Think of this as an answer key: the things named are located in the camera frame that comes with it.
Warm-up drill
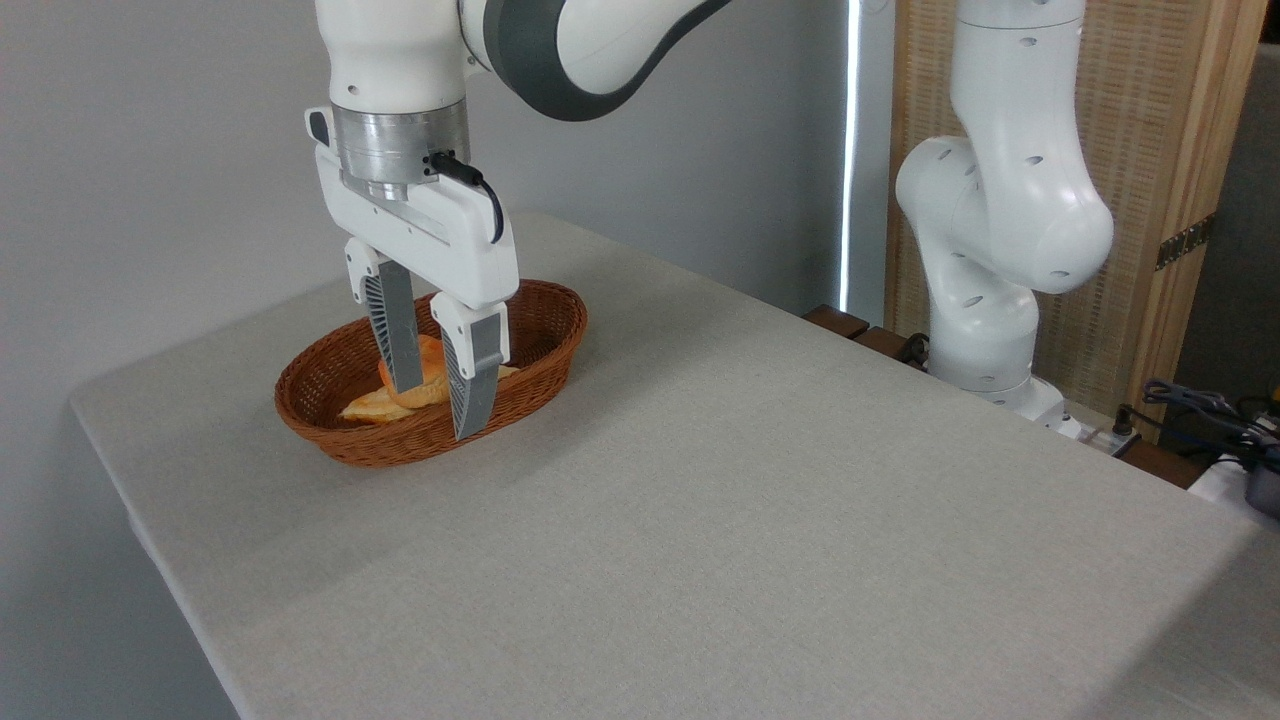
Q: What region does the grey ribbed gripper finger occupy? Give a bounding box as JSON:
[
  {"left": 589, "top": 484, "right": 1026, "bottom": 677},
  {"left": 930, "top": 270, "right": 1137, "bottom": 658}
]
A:
[
  {"left": 345, "top": 238, "right": 427, "bottom": 395},
  {"left": 430, "top": 291, "right": 512, "bottom": 442}
]

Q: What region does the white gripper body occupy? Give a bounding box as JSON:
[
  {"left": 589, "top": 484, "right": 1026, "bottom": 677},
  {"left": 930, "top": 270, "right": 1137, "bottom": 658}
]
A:
[{"left": 305, "top": 106, "right": 521, "bottom": 310}]

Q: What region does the round orange bread bun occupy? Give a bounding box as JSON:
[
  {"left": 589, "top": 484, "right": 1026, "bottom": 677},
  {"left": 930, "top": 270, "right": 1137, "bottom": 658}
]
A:
[{"left": 377, "top": 334, "right": 452, "bottom": 410}]

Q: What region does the flat pale yellow bread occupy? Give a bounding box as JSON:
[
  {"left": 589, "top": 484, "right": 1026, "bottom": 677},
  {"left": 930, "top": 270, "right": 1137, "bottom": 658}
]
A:
[{"left": 339, "top": 387, "right": 419, "bottom": 427}]

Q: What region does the brown wicker basket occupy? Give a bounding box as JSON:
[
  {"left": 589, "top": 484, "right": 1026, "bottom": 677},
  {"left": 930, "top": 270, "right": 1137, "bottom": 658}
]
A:
[{"left": 274, "top": 279, "right": 589, "bottom": 469}]

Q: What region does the silver metal wrist flange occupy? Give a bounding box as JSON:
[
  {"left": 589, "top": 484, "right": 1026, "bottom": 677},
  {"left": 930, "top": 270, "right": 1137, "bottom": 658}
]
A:
[{"left": 331, "top": 99, "right": 472, "bottom": 203}]

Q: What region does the grey tablecloth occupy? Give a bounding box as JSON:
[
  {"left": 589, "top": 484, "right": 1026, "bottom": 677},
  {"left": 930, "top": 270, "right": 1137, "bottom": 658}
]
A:
[{"left": 68, "top": 210, "right": 1280, "bottom": 720}]

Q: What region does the dark wooden block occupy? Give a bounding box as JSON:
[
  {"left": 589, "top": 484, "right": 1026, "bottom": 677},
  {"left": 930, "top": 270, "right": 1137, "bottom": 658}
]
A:
[
  {"left": 802, "top": 304, "right": 872, "bottom": 341},
  {"left": 851, "top": 325, "right": 919, "bottom": 363}
]

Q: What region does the brass screen hinge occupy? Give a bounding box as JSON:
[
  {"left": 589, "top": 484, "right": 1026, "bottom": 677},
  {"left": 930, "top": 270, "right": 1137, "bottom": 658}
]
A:
[{"left": 1155, "top": 212, "right": 1217, "bottom": 272}]

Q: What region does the wooden rattan folding screen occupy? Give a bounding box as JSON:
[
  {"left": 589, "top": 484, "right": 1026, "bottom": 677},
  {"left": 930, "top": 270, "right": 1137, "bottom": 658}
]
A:
[{"left": 884, "top": 0, "right": 1271, "bottom": 443}]

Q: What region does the white power strip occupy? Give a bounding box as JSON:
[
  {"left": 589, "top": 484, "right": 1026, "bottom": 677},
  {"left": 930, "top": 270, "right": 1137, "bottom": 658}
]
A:
[{"left": 1187, "top": 453, "right": 1280, "bottom": 534}]

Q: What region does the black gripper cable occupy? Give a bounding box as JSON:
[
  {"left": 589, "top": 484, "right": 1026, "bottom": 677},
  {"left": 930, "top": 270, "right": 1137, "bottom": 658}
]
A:
[{"left": 424, "top": 151, "right": 507, "bottom": 245}]

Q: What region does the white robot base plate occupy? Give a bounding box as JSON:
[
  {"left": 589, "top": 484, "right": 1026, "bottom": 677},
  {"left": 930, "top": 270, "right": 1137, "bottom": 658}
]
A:
[{"left": 1030, "top": 376, "right": 1143, "bottom": 459}]

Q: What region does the black cable bundle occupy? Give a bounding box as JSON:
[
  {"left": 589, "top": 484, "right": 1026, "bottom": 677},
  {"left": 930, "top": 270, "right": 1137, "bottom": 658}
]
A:
[{"left": 1112, "top": 378, "right": 1280, "bottom": 473}]

